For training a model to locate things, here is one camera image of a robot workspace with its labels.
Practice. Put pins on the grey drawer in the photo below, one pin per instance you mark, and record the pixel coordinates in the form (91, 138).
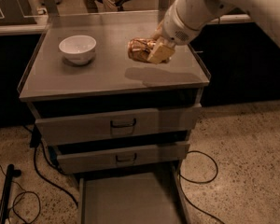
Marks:
(146, 194)
(109, 125)
(122, 157)

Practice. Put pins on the white ceramic bowl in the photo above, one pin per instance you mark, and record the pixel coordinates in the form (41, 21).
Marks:
(78, 49)

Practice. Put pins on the middle grey drawer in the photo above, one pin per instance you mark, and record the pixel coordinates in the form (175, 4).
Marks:
(122, 157)

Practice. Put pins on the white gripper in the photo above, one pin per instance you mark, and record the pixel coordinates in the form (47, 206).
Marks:
(174, 28)

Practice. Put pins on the bottom grey drawer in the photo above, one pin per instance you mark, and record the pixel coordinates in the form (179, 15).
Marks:
(146, 194)

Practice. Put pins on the black bar on floor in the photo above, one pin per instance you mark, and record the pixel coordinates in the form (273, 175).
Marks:
(11, 173)

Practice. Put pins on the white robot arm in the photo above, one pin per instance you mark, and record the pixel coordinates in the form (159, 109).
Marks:
(184, 20)

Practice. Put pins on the grey metal drawer cabinet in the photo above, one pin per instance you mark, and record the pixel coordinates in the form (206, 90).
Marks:
(54, 87)

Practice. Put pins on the top grey drawer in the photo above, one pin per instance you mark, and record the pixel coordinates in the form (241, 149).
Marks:
(109, 125)

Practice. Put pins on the orange soda can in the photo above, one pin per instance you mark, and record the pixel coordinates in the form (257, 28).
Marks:
(139, 49)

